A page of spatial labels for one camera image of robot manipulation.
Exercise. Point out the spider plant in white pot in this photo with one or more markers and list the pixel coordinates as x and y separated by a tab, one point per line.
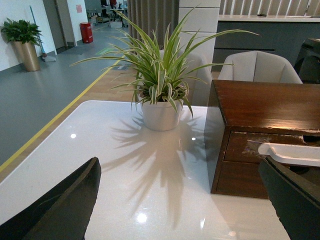
143	55

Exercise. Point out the blue handled mop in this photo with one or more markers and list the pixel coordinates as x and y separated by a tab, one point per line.
45	57

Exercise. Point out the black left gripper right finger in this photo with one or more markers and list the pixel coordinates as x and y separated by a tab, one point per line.
295	199

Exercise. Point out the dark grey counter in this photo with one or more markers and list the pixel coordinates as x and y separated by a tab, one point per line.
279	35

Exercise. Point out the green plant in gold pot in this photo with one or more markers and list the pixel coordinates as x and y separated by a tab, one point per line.
23	35

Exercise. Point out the brown wooden drawer cabinet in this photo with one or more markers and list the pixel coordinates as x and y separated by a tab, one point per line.
253	107

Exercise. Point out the beige chair right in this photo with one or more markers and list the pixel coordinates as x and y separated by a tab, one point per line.
258	66

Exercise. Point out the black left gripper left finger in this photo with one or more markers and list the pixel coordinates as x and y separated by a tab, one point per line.
63	213

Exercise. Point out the red bin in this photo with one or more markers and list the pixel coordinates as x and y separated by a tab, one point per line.
86	32

